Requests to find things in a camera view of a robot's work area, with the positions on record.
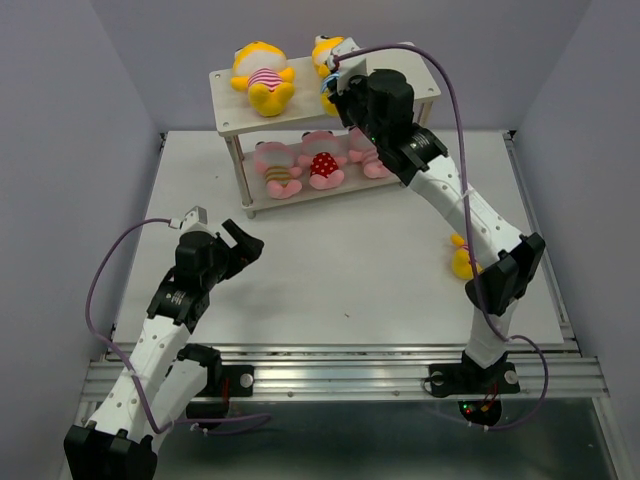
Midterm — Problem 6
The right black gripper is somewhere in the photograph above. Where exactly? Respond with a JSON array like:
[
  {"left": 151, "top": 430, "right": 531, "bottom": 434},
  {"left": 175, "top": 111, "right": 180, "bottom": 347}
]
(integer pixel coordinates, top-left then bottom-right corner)
[{"left": 325, "top": 72, "right": 387, "bottom": 148}]

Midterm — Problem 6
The pink toy pink-striped shirt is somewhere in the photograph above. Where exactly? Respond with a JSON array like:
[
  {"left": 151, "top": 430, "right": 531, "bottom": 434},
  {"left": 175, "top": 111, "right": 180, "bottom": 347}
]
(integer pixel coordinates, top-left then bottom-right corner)
[{"left": 348, "top": 127, "right": 391, "bottom": 179}]

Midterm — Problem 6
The pink toy red polka-dot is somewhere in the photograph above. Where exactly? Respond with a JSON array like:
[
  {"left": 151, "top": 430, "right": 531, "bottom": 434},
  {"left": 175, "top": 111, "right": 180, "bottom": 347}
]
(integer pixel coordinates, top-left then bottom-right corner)
[{"left": 297, "top": 130, "right": 347, "bottom": 190}]

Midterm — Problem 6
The yellow toy blue-striped shirt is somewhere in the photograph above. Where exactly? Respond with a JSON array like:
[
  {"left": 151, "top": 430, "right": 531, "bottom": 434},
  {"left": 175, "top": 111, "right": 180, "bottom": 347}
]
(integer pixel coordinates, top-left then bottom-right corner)
[{"left": 311, "top": 35, "right": 345, "bottom": 117}]

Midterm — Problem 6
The pink toy orange-striped shirt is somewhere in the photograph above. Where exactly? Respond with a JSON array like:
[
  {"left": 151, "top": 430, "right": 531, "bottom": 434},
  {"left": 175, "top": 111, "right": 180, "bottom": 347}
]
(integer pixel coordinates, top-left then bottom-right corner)
[{"left": 253, "top": 141, "right": 303, "bottom": 200}]

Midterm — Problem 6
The yellow toy pink-striped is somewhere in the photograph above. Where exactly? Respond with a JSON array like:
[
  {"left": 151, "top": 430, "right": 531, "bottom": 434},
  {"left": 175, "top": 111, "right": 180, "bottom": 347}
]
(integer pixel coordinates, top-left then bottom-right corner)
[
  {"left": 230, "top": 41, "right": 296, "bottom": 118},
  {"left": 450, "top": 233, "right": 473, "bottom": 281}
]

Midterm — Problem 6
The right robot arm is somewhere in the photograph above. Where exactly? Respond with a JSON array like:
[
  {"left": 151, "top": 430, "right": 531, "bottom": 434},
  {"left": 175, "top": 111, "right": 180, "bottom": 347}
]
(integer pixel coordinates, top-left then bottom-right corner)
[{"left": 326, "top": 69, "right": 545, "bottom": 390}]

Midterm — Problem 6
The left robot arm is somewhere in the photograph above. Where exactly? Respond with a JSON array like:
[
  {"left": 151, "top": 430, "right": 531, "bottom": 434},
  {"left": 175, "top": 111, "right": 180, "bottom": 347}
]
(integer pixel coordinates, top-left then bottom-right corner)
[{"left": 64, "top": 207, "right": 264, "bottom": 479}]

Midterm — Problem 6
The white two-tier shelf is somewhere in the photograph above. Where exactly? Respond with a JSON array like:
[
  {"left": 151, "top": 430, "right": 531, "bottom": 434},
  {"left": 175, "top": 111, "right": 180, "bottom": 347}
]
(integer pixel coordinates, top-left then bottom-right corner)
[{"left": 209, "top": 49, "right": 441, "bottom": 218}]

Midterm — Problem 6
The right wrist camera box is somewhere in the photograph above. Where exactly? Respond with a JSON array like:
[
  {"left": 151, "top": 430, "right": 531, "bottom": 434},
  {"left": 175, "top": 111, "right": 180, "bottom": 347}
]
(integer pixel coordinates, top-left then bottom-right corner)
[{"left": 327, "top": 37, "right": 368, "bottom": 93}]

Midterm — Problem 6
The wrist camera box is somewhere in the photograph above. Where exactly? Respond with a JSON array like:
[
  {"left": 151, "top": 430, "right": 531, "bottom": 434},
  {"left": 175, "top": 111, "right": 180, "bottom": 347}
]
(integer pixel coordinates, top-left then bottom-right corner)
[
  {"left": 327, "top": 37, "right": 368, "bottom": 93},
  {"left": 180, "top": 206, "right": 211, "bottom": 234}
]

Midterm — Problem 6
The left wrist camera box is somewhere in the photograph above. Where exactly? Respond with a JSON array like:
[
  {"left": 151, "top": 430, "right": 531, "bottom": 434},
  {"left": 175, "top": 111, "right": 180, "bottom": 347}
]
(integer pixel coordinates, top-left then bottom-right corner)
[{"left": 180, "top": 206, "right": 211, "bottom": 234}]

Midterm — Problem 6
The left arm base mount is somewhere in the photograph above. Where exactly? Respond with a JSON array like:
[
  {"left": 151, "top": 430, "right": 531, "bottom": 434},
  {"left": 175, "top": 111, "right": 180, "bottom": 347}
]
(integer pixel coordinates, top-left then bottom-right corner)
[{"left": 185, "top": 365, "right": 254, "bottom": 428}]

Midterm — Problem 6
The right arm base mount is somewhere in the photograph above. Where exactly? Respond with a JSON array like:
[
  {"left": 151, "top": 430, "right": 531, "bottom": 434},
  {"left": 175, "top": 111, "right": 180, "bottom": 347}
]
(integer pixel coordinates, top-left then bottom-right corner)
[{"left": 423, "top": 362, "right": 521, "bottom": 427}]

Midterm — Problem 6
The aluminium rail frame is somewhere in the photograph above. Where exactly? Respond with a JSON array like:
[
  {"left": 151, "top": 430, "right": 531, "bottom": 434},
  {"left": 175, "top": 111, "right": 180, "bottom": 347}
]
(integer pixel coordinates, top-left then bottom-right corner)
[{"left": 59, "top": 130, "right": 621, "bottom": 480}]

